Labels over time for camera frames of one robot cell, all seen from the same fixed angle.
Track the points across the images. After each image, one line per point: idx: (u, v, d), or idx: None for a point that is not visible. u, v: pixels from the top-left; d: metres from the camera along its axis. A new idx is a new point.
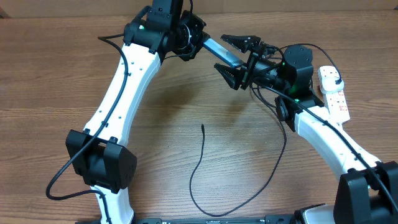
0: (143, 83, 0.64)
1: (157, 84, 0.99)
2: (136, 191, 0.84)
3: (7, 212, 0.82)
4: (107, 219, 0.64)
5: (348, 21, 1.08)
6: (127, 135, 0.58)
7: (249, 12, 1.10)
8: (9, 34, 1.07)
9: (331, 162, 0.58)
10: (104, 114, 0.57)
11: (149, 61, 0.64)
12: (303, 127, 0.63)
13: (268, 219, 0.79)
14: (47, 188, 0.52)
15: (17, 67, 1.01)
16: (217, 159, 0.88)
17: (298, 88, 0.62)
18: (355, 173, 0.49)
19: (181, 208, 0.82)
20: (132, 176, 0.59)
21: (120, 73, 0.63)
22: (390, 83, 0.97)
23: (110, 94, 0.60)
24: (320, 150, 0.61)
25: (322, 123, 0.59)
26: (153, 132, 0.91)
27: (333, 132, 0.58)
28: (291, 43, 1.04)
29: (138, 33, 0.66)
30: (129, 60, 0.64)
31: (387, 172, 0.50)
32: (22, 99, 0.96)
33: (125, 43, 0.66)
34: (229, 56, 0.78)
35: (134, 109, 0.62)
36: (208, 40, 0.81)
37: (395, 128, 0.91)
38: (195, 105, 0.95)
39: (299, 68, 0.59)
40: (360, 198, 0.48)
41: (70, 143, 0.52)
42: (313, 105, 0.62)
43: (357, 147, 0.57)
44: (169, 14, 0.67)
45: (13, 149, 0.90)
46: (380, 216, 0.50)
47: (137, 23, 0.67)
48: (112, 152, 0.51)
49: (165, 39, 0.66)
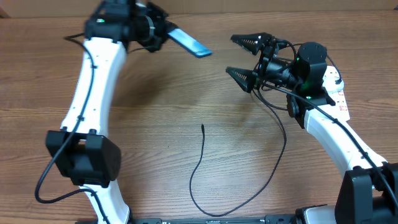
0: (112, 73, 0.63)
1: (157, 84, 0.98)
2: (135, 191, 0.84)
3: (7, 213, 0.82)
4: (103, 218, 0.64)
5: (348, 21, 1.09)
6: (104, 126, 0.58)
7: (249, 12, 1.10)
8: (9, 33, 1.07)
9: (338, 160, 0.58)
10: (78, 109, 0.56)
11: (114, 51, 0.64)
12: (311, 124, 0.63)
13: (268, 219, 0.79)
14: (35, 193, 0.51)
15: (17, 67, 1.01)
16: (217, 159, 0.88)
17: (311, 85, 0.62)
18: (360, 171, 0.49)
19: (181, 208, 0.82)
20: (119, 167, 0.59)
21: (85, 66, 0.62)
22: (389, 83, 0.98)
23: (80, 90, 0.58)
24: (327, 148, 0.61)
25: (332, 121, 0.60)
26: (152, 132, 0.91)
27: (341, 130, 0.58)
28: (291, 42, 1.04)
29: (97, 27, 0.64)
30: (93, 53, 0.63)
31: (393, 172, 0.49)
32: (22, 99, 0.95)
33: (87, 38, 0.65)
34: (193, 46, 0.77)
35: (107, 100, 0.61)
36: (174, 31, 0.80)
37: (395, 128, 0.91)
38: (195, 105, 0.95)
39: (313, 65, 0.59)
40: (365, 196, 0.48)
41: (48, 144, 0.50)
42: (323, 103, 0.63)
43: (365, 146, 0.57)
44: (125, 5, 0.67)
45: (13, 149, 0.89)
46: (381, 217, 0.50)
47: (94, 18, 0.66)
48: (94, 145, 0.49)
49: (125, 30, 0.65)
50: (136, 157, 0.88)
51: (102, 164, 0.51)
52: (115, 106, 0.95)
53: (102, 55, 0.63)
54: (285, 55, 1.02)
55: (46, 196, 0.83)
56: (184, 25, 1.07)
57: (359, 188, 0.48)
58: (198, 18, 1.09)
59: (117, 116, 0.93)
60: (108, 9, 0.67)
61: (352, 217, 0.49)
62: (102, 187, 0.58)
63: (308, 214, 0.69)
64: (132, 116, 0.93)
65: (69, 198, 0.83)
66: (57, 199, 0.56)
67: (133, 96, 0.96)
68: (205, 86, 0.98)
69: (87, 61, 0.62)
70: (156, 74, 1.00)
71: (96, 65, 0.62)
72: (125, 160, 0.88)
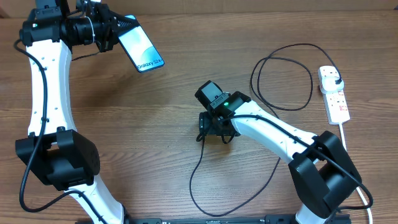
0: (63, 72, 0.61)
1: (157, 84, 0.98)
2: (136, 191, 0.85)
3: (8, 212, 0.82)
4: (99, 218, 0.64)
5: (348, 21, 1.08)
6: (71, 123, 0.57)
7: (249, 11, 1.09)
8: (6, 33, 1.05)
9: (277, 151, 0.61)
10: (40, 112, 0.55)
11: (59, 50, 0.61)
12: (240, 127, 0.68)
13: (268, 219, 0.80)
14: (20, 203, 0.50)
15: (16, 66, 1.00)
16: (217, 159, 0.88)
17: (216, 101, 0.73)
18: (300, 157, 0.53)
19: (181, 208, 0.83)
20: (96, 161, 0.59)
21: (34, 72, 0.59)
22: (390, 83, 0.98)
23: (35, 93, 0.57)
24: (263, 142, 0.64)
25: (255, 118, 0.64)
26: (152, 132, 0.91)
27: (266, 123, 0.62)
28: (290, 43, 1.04)
29: (34, 31, 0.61)
30: (38, 56, 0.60)
31: (325, 144, 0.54)
32: (22, 99, 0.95)
33: (27, 45, 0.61)
34: (147, 57, 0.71)
35: (66, 96, 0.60)
36: (123, 35, 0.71)
37: (393, 128, 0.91)
38: (195, 106, 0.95)
39: (203, 88, 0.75)
40: (314, 178, 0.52)
41: (18, 153, 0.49)
42: (240, 103, 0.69)
43: (293, 129, 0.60)
44: (57, 7, 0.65)
45: (13, 149, 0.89)
46: (338, 185, 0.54)
47: (27, 23, 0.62)
48: (64, 143, 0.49)
49: (63, 28, 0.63)
50: (136, 157, 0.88)
51: (81, 160, 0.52)
52: (115, 106, 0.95)
53: (48, 55, 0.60)
54: (285, 55, 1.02)
55: (46, 196, 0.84)
56: (184, 26, 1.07)
57: (305, 173, 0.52)
58: (198, 18, 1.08)
59: (117, 116, 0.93)
60: (40, 15, 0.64)
61: (314, 198, 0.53)
62: (88, 185, 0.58)
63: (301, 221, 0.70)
64: (131, 116, 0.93)
65: (68, 198, 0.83)
66: (45, 207, 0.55)
67: (133, 96, 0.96)
68: None
69: (34, 66, 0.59)
70: (155, 73, 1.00)
71: (45, 67, 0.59)
72: (125, 160, 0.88)
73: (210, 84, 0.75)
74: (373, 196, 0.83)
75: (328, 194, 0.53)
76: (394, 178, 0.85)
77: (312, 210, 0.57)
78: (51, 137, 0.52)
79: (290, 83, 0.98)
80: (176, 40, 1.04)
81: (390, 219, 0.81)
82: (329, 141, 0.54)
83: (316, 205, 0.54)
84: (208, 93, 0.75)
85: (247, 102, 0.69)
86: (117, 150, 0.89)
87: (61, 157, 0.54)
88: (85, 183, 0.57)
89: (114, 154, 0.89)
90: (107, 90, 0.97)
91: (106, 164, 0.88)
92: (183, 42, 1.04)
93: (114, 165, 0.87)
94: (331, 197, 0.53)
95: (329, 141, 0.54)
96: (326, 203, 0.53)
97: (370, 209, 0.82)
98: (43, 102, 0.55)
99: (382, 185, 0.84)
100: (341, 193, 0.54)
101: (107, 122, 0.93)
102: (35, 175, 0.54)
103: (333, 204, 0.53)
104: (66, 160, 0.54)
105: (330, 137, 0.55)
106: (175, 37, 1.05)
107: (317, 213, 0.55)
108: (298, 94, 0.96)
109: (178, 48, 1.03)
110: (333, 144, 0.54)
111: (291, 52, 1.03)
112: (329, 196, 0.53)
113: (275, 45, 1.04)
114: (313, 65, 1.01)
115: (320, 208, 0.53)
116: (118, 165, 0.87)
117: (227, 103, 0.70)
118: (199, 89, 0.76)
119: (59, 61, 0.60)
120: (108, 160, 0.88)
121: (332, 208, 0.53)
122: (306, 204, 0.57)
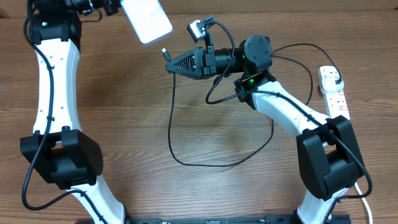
0: (70, 71, 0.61)
1: (157, 84, 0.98)
2: (135, 191, 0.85)
3: (8, 213, 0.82)
4: (99, 218, 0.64)
5: (348, 21, 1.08)
6: (76, 122, 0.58)
7: (249, 12, 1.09)
8: (5, 32, 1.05)
9: (290, 127, 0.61)
10: (46, 111, 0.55)
11: (67, 49, 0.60)
12: (260, 103, 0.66)
13: (268, 219, 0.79)
14: (23, 202, 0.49)
15: (15, 67, 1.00)
16: (217, 159, 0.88)
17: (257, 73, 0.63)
18: (308, 132, 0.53)
19: (181, 208, 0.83)
20: (99, 160, 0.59)
21: (41, 71, 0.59)
22: (389, 83, 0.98)
23: (42, 91, 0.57)
24: (278, 117, 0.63)
25: (275, 96, 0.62)
26: (152, 132, 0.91)
27: (285, 101, 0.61)
28: (290, 43, 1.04)
29: (43, 30, 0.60)
30: (46, 55, 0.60)
31: (337, 126, 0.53)
32: (22, 99, 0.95)
33: (36, 43, 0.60)
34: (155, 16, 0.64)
35: (73, 94, 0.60)
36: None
37: (393, 127, 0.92)
38: (196, 105, 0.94)
39: (259, 63, 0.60)
40: (318, 155, 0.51)
41: (23, 150, 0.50)
42: (267, 82, 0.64)
43: (309, 109, 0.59)
44: None
45: (13, 149, 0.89)
46: (341, 168, 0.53)
47: (38, 20, 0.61)
48: (69, 141, 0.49)
49: (73, 27, 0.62)
50: (136, 157, 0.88)
51: (84, 159, 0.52)
52: (115, 106, 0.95)
53: (56, 54, 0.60)
54: (285, 55, 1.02)
55: (46, 196, 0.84)
56: (185, 25, 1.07)
57: (311, 147, 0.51)
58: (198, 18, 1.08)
59: (117, 116, 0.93)
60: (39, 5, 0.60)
61: (314, 175, 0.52)
62: (90, 185, 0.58)
63: (301, 214, 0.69)
64: (132, 116, 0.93)
65: (68, 198, 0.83)
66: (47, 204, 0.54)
67: (133, 96, 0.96)
68: (205, 85, 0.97)
69: (43, 65, 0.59)
70: (156, 73, 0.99)
71: (52, 66, 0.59)
72: (125, 160, 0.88)
73: (269, 61, 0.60)
74: (373, 196, 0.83)
75: (329, 174, 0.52)
76: (394, 178, 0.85)
77: (311, 191, 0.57)
78: (55, 136, 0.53)
79: (290, 83, 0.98)
80: (177, 40, 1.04)
81: (390, 219, 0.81)
82: (341, 124, 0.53)
83: (315, 184, 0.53)
84: (264, 60, 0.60)
85: (272, 82, 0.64)
86: (117, 150, 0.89)
87: (64, 155, 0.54)
88: (87, 183, 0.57)
89: (114, 154, 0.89)
90: (107, 90, 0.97)
91: (106, 164, 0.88)
92: (183, 41, 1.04)
93: (114, 165, 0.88)
94: (332, 179, 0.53)
95: (341, 124, 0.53)
96: (326, 182, 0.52)
97: (370, 209, 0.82)
98: (50, 101, 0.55)
99: (382, 185, 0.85)
100: (342, 177, 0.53)
101: (108, 122, 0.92)
102: (40, 174, 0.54)
103: (331, 185, 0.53)
104: (69, 159, 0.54)
105: (343, 121, 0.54)
106: (176, 36, 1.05)
107: (314, 193, 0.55)
108: (298, 94, 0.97)
109: (179, 47, 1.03)
110: (345, 127, 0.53)
111: (291, 53, 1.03)
112: (329, 177, 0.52)
113: (275, 44, 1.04)
114: (313, 65, 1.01)
115: (319, 188, 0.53)
116: (118, 165, 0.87)
117: (252, 80, 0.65)
118: (255, 63, 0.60)
119: (67, 61, 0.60)
120: (108, 160, 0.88)
121: (329, 190, 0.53)
122: (306, 184, 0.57)
